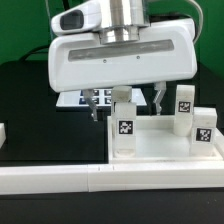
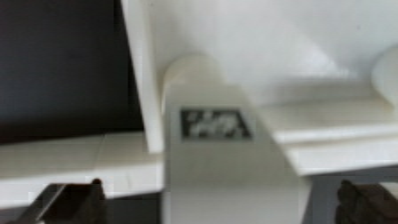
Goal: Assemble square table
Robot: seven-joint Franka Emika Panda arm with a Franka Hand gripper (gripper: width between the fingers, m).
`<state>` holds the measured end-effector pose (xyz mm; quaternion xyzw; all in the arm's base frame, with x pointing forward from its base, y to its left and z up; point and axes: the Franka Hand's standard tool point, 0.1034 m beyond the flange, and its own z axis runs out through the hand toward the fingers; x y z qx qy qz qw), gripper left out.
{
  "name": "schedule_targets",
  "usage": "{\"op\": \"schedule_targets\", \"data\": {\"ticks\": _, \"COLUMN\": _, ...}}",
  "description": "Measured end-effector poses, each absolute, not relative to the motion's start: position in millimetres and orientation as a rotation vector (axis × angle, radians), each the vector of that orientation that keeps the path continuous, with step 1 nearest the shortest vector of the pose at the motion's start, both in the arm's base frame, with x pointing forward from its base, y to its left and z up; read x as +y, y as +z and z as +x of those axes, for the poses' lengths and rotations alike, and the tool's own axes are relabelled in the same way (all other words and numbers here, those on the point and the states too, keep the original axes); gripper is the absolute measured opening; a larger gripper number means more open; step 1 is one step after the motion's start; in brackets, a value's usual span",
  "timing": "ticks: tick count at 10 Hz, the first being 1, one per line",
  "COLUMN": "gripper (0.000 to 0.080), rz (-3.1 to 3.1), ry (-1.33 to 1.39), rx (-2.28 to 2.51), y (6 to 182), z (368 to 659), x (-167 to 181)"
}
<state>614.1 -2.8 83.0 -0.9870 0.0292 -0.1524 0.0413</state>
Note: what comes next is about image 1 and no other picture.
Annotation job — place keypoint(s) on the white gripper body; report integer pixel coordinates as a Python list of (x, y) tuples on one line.
[(164, 52)]

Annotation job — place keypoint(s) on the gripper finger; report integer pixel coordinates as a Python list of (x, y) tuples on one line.
[(160, 88), (88, 94)]

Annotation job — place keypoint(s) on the white square tabletop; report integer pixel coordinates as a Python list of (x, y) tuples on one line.
[(156, 142)]

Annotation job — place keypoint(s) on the white front obstacle bar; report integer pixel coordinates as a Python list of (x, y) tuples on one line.
[(110, 177)]

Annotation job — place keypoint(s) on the white obstacle bar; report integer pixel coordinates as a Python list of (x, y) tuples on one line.
[(2, 134), (110, 177)]

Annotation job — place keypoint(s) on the white left obstacle bar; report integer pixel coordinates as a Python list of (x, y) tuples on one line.
[(2, 134)]

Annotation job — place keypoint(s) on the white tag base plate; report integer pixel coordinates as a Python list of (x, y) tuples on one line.
[(101, 97)]

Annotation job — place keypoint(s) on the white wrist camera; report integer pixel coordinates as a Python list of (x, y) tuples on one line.
[(81, 18)]

